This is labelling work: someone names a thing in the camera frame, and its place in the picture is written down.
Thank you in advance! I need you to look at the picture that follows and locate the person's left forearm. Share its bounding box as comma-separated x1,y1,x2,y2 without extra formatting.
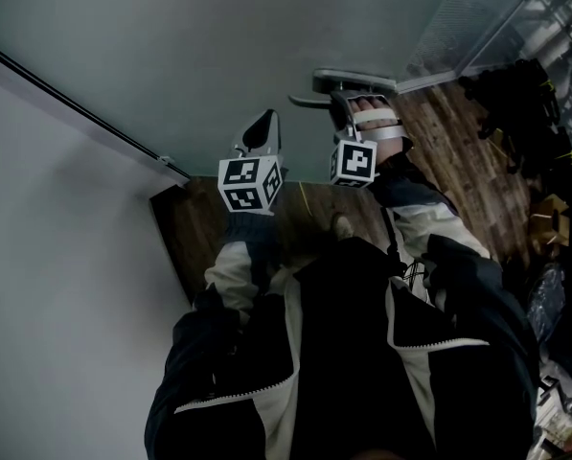
194,211,285,315

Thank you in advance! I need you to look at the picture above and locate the person's right hand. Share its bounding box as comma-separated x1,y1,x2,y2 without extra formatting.
352,95,414,165

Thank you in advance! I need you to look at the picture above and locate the brown cardboard box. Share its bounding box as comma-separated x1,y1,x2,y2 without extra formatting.
526,193,572,261

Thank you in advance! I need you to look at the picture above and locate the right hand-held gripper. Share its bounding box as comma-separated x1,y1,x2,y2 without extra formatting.
329,90,409,190

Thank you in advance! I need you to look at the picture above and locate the black baseboard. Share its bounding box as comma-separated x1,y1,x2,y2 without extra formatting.
149,177,194,309

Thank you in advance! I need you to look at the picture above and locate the silver door handle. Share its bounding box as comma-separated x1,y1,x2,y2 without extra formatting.
287,68,399,111

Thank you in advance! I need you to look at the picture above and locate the frosted glass partition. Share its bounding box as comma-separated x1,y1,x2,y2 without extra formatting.
406,0,551,91

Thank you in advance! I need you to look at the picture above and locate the person's right forearm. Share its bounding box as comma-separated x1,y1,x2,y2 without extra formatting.
367,153,495,263

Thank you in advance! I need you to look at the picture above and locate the person's left beige shoe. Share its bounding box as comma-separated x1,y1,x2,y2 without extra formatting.
331,213,356,242

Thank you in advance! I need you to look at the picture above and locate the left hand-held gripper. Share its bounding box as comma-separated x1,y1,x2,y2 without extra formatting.
217,108,286,218

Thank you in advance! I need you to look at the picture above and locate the person's black white jacket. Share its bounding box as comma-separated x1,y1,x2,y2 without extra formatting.
144,235,543,460

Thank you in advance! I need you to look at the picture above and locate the black equipment pile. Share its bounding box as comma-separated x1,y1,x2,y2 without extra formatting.
457,57,572,181

